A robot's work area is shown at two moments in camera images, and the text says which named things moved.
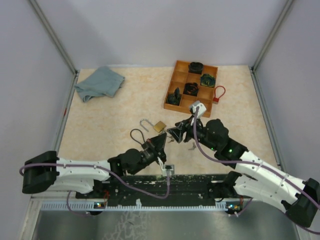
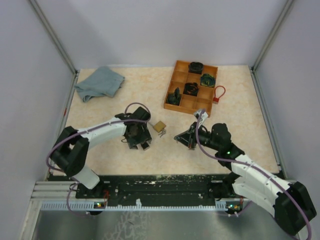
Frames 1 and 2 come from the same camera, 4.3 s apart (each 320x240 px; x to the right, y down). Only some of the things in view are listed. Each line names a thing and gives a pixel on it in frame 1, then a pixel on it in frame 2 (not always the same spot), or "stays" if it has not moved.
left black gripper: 157,145 to 145,137
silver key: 162,132 stays
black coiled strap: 195,68 stays
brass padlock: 158,126 stays
